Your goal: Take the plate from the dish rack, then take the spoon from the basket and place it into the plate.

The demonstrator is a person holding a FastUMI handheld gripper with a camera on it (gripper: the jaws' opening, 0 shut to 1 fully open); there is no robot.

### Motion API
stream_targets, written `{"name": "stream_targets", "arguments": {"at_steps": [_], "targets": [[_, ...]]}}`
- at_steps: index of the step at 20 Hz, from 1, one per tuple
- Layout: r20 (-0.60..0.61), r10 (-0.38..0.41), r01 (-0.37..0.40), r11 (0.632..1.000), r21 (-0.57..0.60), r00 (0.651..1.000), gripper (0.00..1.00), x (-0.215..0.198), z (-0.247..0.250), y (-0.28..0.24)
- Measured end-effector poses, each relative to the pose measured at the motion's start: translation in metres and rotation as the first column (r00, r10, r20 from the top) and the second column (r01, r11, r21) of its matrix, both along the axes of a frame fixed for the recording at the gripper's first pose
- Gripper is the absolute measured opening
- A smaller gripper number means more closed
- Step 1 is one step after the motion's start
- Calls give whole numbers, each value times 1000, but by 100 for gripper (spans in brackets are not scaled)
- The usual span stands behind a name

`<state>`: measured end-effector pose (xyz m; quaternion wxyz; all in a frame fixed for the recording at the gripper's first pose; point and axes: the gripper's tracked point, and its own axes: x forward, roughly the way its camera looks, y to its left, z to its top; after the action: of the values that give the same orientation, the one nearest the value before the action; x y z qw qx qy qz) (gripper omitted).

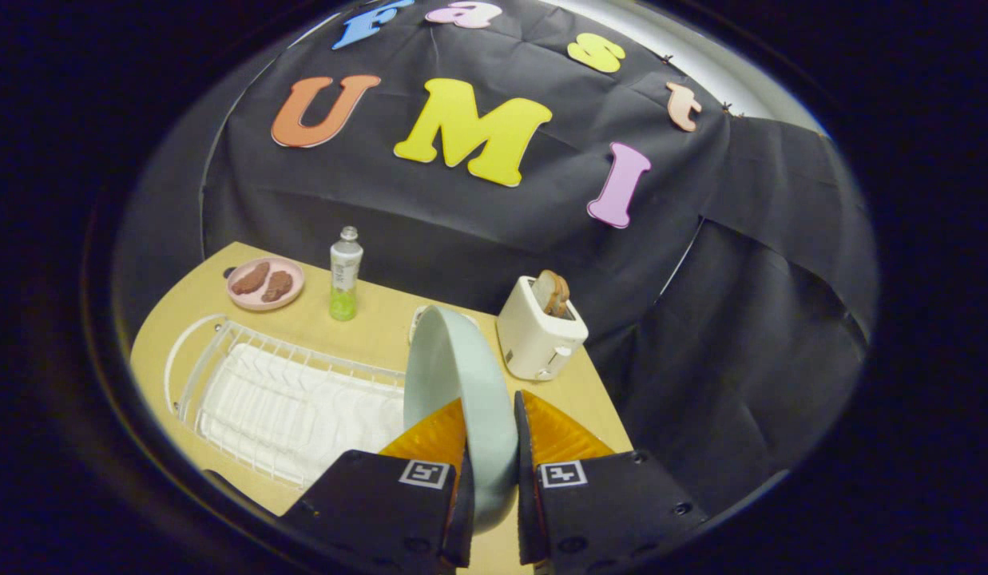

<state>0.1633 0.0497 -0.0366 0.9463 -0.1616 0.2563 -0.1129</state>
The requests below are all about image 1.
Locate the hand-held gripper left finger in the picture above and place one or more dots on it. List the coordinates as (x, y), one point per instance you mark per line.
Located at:
(382, 511)

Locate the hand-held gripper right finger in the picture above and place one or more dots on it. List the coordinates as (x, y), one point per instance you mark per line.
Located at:
(597, 511)

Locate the pale green plate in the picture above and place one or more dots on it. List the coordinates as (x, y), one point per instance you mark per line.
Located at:
(454, 367)

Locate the white divided seasoning dish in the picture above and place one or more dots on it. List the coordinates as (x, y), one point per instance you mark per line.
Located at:
(418, 314)

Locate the small pink plate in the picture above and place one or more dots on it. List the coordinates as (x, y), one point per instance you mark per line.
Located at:
(290, 281)

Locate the white toaster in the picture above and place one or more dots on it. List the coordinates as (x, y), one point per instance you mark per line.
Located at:
(533, 343)

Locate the clear bottle with green liquid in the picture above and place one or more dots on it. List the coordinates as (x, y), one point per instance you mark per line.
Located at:
(346, 271)

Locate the brown meat piece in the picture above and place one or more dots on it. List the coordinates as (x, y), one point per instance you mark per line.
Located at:
(278, 285)
(251, 279)

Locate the black backdrop cloth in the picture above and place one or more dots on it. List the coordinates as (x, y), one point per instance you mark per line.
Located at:
(462, 224)

